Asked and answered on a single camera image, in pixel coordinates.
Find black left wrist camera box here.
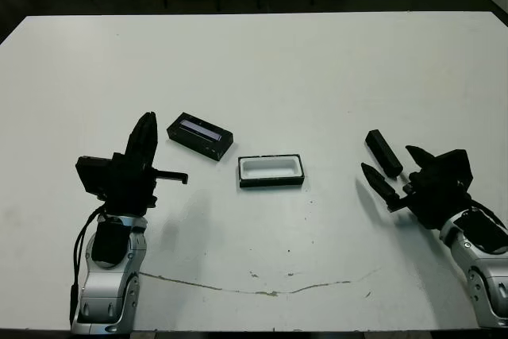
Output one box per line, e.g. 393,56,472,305
75,155,114,198

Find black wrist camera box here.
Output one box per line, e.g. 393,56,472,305
432,149,474,193
75,155,114,198

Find black box base white insert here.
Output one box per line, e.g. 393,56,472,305
237,152,306,190

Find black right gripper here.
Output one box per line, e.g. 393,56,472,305
360,144,475,231

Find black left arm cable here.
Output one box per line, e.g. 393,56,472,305
69,206,108,322

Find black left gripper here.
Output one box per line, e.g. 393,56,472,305
103,111,189,214

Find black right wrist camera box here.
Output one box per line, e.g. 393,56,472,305
432,149,474,193

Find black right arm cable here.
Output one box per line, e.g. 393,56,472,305
470,203,508,233

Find black box lid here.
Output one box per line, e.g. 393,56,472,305
166,110,235,164

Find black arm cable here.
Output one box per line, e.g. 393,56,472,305
69,206,108,322
470,203,508,233

